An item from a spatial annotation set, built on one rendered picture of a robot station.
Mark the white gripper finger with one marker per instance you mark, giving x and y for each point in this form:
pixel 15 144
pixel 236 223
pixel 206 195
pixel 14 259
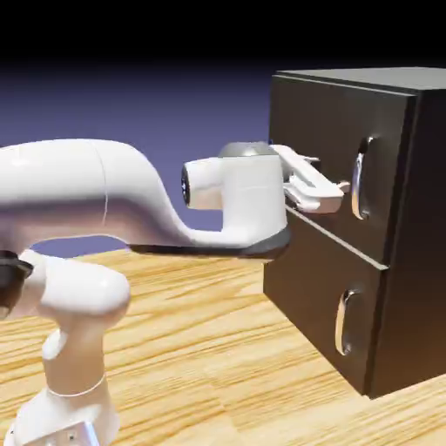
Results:
pixel 344 186
pixel 312 160

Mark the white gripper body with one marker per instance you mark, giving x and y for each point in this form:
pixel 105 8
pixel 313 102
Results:
pixel 313 188

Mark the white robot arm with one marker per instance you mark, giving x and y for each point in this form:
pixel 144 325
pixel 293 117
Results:
pixel 69 181

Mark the dark cabinet door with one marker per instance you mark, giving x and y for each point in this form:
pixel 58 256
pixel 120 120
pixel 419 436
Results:
pixel 324 118
pixel 306 285

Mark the dark brown wooden cabinet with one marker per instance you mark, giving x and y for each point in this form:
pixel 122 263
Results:
pixel 418 244

